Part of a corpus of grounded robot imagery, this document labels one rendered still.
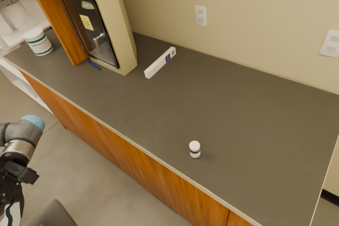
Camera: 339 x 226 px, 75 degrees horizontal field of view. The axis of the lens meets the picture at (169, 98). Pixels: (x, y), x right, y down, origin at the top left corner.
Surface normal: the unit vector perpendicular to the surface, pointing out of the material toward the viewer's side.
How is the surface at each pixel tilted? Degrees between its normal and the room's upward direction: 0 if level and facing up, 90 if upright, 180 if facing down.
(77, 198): 0
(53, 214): 0
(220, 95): 0
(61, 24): 90
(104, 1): 90
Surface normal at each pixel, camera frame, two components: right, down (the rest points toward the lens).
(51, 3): 0.79, 0.36
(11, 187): 0.89, -0.40
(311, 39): -0.60, 0.63
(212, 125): -0.13, -0.69
